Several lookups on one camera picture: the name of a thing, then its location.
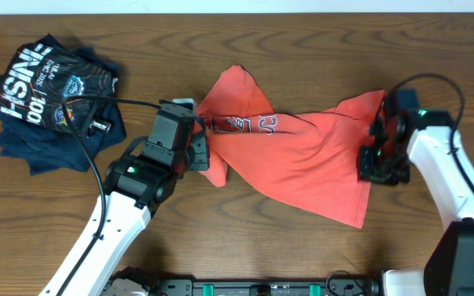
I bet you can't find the black printed folded t-shirt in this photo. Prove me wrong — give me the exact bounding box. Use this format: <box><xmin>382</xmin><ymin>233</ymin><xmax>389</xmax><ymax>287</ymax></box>
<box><xmin>0</xmin><ymin>40</ymin><xmax>118</xmax><ymax>134</ymax></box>

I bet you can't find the navy folded clothes stack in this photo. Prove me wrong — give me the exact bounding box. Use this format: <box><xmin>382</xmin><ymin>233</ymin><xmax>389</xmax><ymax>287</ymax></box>
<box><xmin>0</xmin><ymin>35</ymin><xmax>126</xmax><ymax>175</ymax></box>

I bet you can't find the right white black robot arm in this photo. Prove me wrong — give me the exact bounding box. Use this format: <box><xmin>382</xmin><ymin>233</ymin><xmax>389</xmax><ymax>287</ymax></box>
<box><xmin>358</xmin><ymin>90</ymin><xmax>474</xmax><ymax>296</ymax></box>

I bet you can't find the red printed t-shirt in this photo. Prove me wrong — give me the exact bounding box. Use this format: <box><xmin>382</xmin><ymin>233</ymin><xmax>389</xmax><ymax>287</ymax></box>
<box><xmin>197</xmin><ymin>66</ymin><xmax>385</xmax><ymax>228</ymax></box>

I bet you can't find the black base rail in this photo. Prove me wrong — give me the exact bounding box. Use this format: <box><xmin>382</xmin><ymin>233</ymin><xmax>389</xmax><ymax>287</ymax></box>
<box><xmin>105</xmin><ymin>266</ymin><xmax>380</xmax><ymax>296</ymax></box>

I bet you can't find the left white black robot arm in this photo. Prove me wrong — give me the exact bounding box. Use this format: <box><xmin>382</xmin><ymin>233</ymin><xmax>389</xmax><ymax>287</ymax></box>
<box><xmin>41</xmin><ymin>98</ymin><xmax>209</xmax><ymax>295</ymax></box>

